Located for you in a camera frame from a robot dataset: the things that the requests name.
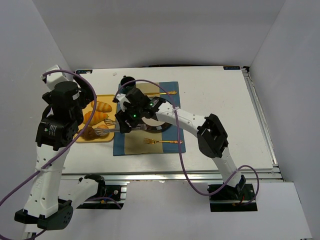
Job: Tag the right blue logo sticker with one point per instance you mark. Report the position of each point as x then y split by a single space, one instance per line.
231 68

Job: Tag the gold fork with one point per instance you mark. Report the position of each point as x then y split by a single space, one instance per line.
153 141

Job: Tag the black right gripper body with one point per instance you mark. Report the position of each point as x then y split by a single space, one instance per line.
124 122

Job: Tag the yellow plastic tray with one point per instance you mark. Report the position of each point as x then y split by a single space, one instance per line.
107 98

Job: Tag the blue logo sticker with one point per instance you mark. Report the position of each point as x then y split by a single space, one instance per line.
231 68
83 71

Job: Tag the striped orange croissant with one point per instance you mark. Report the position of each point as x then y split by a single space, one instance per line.
96 119

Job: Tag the metal tongs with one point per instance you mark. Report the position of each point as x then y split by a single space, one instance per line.
115 127

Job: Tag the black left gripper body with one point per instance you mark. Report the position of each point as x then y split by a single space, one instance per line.
83 93

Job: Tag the brown chocolate croissant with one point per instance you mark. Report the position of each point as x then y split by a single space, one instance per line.
89 134

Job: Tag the blue beige placemat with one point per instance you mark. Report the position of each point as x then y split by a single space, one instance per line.
132 143

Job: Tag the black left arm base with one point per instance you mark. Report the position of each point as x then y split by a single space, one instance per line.
115 192

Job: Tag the round bread bun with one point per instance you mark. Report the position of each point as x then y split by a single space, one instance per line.
102 130

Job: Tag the left blue logo sticker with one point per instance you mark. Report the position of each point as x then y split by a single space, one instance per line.
83 71

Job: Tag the striped bread roll far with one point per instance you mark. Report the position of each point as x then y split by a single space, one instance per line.
103 107

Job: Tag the dark green mug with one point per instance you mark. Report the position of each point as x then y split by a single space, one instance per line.
127 83

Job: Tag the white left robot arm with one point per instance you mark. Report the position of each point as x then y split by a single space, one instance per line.
56 132

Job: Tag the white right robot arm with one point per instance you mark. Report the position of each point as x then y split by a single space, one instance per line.
211 136

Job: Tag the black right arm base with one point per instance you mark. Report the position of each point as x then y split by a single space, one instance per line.
224 202

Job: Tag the dark rimmed ceramic plate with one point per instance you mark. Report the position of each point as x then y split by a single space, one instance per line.
160 126

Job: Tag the gold knife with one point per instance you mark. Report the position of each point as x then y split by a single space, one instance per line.
161 93

